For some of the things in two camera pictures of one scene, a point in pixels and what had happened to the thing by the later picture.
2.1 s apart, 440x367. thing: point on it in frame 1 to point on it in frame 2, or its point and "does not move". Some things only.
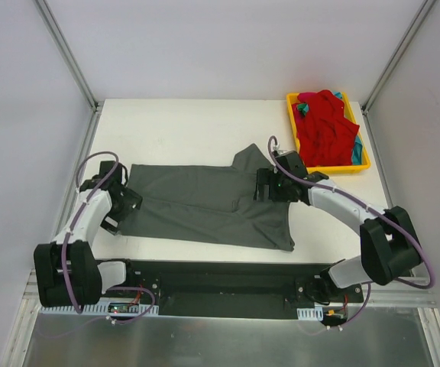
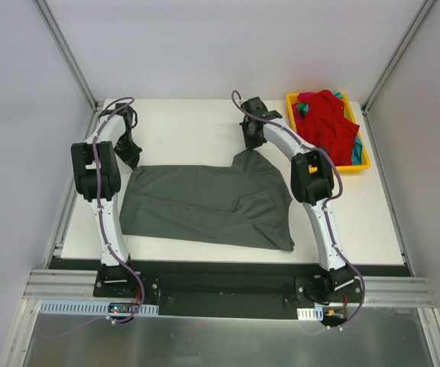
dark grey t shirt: [208, 203] does not move
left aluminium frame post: [69, 56] does not move
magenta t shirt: [305, 96] does not move
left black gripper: [127, 202] to [127, 146]
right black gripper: [263, 185] to [251, 134]
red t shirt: [325, 138] does not move
